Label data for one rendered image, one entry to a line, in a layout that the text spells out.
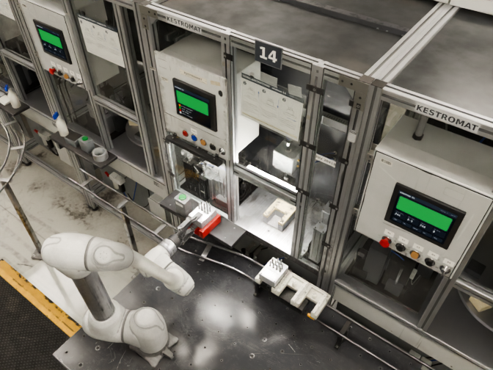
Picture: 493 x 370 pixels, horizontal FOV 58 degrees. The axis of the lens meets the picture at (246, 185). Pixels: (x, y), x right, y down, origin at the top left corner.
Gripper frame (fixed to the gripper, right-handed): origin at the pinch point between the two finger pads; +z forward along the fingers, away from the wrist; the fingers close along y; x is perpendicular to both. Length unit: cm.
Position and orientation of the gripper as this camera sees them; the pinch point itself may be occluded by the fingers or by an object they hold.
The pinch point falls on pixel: (196, 219)
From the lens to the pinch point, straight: 242.8
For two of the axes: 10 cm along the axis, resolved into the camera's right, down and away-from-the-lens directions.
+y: -0.1, -7.0, -7.1
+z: 5.9, -5.8, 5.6
